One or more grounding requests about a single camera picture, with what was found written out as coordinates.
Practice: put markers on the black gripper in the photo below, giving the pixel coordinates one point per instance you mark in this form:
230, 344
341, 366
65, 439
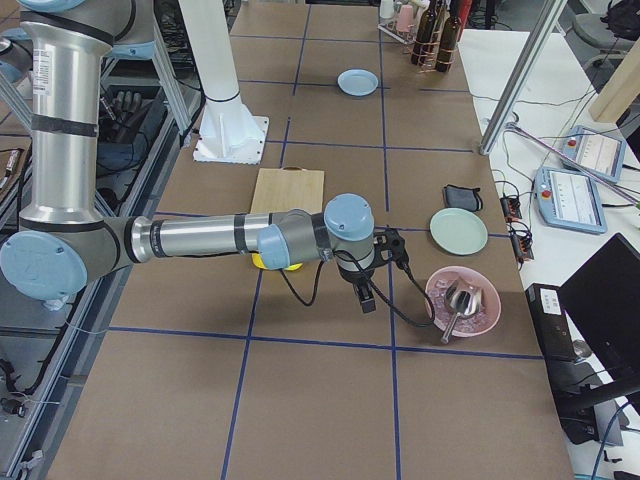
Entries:
354, 278

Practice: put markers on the light blue plate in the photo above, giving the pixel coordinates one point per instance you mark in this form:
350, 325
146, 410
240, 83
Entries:
357, 82

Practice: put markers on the light green plate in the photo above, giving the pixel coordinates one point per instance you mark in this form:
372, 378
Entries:
458, 231

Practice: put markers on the pink bowl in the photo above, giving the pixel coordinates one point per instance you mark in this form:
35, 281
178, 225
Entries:
488, 314

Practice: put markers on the metal scoop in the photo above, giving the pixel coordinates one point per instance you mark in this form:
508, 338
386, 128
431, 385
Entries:
463, 300

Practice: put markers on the bamboo cutting board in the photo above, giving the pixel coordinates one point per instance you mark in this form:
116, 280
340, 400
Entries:
281, 190

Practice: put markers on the grey folded cloth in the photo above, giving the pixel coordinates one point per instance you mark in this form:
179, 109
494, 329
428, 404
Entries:
463, 198

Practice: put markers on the black computer box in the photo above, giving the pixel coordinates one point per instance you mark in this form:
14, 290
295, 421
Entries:
583, 402

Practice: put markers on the teach pendant near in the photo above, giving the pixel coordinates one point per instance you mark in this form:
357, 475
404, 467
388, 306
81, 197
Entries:
569, 200

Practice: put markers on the teach pendant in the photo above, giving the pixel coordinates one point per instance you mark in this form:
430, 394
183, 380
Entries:
569, 200
603, 154

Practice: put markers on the black monitor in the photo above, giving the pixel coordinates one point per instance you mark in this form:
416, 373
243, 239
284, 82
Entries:
602, 300

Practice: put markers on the dark wine bottle lower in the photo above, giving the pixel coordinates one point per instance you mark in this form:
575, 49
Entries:
424, 31

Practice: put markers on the dark wine bottle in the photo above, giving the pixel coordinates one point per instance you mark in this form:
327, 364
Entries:
449, 38
424, 31

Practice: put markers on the teach pendant far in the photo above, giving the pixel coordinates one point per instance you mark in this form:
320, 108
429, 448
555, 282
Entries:
603, 154

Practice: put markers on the pink cup on rack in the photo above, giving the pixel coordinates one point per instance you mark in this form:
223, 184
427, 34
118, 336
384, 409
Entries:
405, 18

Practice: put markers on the dark wine bottle upper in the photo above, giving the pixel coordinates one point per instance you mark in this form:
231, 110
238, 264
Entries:
449, 38

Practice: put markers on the white cup on rack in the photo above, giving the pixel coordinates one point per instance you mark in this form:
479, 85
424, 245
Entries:
386, 9

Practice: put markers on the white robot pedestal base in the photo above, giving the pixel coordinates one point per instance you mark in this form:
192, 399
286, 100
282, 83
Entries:
228, 132

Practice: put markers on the copper wire bottle rack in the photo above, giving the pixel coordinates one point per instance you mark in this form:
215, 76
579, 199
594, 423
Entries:
430, 51

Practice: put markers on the aluminium frame post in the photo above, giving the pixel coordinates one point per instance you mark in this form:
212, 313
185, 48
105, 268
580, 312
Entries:
530, 52

